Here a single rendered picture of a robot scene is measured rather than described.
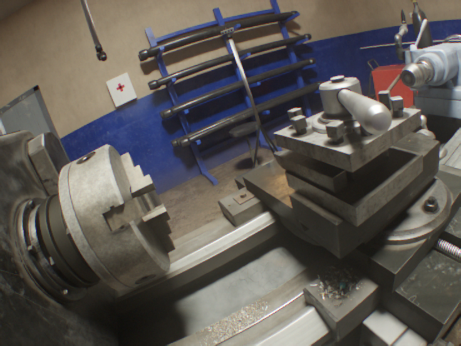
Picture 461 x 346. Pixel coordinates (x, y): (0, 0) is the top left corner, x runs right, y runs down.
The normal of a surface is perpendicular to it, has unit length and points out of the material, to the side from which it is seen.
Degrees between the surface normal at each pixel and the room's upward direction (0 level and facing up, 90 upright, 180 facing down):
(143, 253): 97
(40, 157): 90
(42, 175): 90
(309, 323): 36
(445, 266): 0
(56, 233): 58
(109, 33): 90
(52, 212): 31
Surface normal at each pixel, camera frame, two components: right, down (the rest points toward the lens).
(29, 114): 0.37, 0.25
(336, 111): -0.62, 0.50
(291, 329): -0.05, -0.56
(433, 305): -0.33, -0.87
